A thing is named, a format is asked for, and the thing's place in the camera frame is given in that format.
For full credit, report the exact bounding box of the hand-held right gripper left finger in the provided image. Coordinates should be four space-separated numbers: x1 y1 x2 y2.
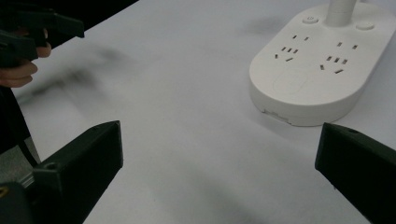
31 119 124 224

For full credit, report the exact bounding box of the black cable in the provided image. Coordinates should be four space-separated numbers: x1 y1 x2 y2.
18 140 41 168

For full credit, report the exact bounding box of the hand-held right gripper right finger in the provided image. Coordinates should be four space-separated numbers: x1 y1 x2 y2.
314 121 396 224

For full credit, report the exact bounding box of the white desk lamp with sockets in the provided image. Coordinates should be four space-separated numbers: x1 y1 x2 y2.
247 0 396 128

